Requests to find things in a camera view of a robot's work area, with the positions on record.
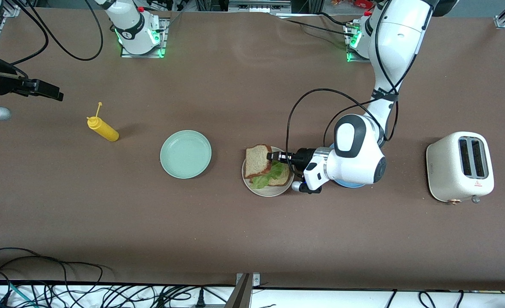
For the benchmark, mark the red package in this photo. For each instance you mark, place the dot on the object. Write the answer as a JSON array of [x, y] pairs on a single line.
[[355, 3]]

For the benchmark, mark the yellow squeeze bottle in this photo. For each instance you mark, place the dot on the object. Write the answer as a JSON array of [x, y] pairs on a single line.
[[105, 128]]

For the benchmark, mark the aluminium bracket plate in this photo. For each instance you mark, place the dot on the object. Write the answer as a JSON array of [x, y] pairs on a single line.
[[256, 280]]

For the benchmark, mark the grey metal beam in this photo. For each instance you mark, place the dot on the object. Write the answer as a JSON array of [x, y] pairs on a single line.
[[239, 297]]

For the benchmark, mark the black power plug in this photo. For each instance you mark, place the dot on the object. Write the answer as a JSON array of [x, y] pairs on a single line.
[[200, 299]]

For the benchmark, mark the white toaster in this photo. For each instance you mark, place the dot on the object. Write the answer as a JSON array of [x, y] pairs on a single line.
[[445, 171]]

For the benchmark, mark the mint green plate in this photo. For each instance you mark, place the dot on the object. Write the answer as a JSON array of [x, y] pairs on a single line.
[[185, 154]]

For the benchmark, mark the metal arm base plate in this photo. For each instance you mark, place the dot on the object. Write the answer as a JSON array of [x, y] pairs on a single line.
[[141, 55], [355, 59]]

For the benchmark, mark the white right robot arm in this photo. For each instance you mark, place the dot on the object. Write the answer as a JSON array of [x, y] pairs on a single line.
[[135, 32]]

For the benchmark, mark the green lettuce leaf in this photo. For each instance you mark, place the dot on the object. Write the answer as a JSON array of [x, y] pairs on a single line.
[[274, 173]]

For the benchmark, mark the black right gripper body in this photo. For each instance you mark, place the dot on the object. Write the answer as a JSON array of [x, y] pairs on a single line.
[[1, 81]]

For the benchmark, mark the white shelf board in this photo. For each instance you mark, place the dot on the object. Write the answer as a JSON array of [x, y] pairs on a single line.
[[321, 299]]

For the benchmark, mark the brown bread slice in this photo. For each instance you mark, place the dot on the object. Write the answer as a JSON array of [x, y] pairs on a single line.
[[283, 179], [256, 160]]

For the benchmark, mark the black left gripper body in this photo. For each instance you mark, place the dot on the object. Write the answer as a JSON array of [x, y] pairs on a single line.
[[304, 155]]

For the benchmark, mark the blue plate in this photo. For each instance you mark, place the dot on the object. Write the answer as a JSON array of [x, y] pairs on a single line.
[[349, 185]]

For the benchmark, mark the beige plate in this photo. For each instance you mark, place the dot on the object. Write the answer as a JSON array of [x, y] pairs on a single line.
[[274, 191]]

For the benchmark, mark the grey metal box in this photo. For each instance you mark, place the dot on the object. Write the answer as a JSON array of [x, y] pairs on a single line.
[[259, 5]]

